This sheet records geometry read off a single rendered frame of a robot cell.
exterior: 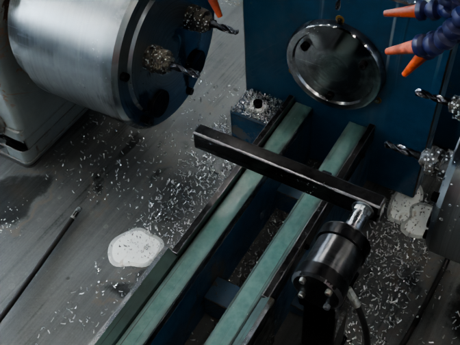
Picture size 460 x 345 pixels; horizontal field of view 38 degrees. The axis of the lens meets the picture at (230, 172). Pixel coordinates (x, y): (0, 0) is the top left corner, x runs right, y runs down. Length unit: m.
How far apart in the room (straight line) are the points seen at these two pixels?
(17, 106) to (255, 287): 0.49
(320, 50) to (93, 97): 0.32
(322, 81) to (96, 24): 0.33
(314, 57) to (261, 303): 0.36
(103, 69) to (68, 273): 0.32
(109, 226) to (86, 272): 0.08
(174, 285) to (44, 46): 0.36
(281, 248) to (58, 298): 0.34
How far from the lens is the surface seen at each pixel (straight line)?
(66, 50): 0.92
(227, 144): 0.84
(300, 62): 0.98
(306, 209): 0.91
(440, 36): 0.66
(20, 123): 1.12
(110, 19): 0.87
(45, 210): 1.12
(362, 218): 0.78
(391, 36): 0.90
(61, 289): 1.02
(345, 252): 0.73
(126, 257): 1.03
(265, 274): 0.85
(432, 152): 0.78
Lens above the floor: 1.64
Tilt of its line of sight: 49 degrees down
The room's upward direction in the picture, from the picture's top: 4 degrees counter-clockwise
